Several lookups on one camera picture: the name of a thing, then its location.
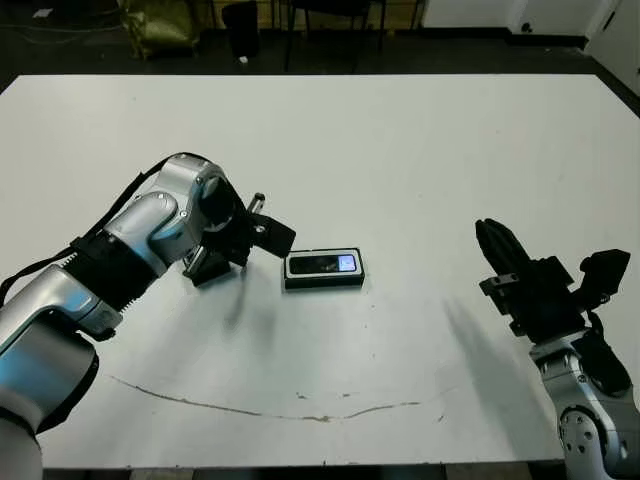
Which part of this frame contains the yellow green bag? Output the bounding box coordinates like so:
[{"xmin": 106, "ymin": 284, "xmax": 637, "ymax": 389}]
[{"xmin": 122, "ymin": 0, "xmax": 201, "ymax": 60}]

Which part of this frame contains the right wrist camera housing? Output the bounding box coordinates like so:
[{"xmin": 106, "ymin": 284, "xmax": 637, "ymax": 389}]
[{"xmin": 578, "ymin": 248, "xmax": 632, "ymax": 305}]

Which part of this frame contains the black office chair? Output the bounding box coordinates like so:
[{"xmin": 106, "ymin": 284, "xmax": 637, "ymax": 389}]
[{"xmin": 284, "ymin": 0, "xmax": 387, "ymax": 74}]

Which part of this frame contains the black upright case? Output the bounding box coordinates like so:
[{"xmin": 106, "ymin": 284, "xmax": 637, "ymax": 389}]
[{"xmin": 221, "ymin": 0, "xmax": 261, "ymax": 57}]

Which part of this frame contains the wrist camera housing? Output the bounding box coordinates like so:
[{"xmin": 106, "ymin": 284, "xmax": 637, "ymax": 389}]
[
  {"xmin": 248, "ymin": 213, "xmax": 297, "ymax": 260},
  {"xmin": 578, "ymin": 248, "xmax": 632, "ymax": 305}
]

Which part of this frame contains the left wrist camera housing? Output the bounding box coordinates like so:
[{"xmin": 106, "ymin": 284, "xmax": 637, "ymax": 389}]
[{"xmin": 248, "ymin": 213, "xmax": 297, "ymax": 260}]

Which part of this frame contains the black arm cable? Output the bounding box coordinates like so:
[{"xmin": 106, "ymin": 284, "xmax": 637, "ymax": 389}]
[
  {"xmin": 588, "ymin": 298, "xmax": 610, "ymax": 344},
  {"xmin": 0, "ymin": 151, "xmax": 211, "ymax": 301}
]

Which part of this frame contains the slim black camera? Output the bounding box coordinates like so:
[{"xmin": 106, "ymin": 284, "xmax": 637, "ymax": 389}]
[{"xmin": 289, "ymin": 253, "xmax": 359, "ymax": 276}]

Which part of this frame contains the black box lid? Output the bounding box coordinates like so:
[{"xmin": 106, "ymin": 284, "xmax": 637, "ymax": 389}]
[{"xmin": 192, "ymin": 259, "xmax": 232, "ymax": 289}]

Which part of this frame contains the black box white insert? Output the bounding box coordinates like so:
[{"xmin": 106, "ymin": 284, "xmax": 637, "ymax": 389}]
[{"xmin": 283, "ymin": 246, "xmax": 365, "ymax": 291}]

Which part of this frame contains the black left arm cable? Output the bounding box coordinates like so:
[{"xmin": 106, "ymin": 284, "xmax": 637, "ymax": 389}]
[{"xmin": 0, "ymin": 151, "xmax": 211, "ymax": 301}]

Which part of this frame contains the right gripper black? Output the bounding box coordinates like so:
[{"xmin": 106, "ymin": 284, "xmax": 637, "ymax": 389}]
[{"xmin": 474, "ymin": 217, "xmax": 592, "ymax": 346}]

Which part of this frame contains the white door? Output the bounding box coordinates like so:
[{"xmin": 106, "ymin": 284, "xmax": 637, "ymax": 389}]
[{"xmin": 582, "ymin": 0, "xmax": 640, "ymax": 94}]

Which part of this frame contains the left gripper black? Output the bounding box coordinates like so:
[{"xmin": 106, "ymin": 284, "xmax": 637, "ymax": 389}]
[{"xmin": 181, "ymin": 191, "xmax": 267, "ymax": 275}]

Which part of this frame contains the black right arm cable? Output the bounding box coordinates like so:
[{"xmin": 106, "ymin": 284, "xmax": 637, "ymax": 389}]
[{"xmin": 588, "ymin": 298, "xmax": 610, "ymax": 344}]

